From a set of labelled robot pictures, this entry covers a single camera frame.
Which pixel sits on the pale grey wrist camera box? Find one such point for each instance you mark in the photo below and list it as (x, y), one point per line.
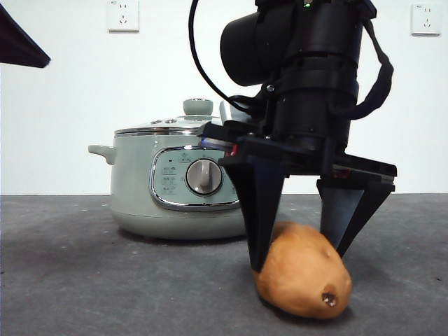
(229, 112)

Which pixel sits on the glass lid with green knob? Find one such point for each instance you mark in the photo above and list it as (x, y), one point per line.
(198, 106)

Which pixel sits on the brown potato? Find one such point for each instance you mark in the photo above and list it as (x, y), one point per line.
(301, 283)

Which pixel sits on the pale green electric pot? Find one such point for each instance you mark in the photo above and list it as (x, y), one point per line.
(133, 182)

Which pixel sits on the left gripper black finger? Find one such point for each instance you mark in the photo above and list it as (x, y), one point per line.
(17, 45)

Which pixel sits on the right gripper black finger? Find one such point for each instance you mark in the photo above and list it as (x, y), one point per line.
(260, 210)
(344, 217)

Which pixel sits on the white wall socket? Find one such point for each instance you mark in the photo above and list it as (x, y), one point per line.
(425, 19)
(123, 15)

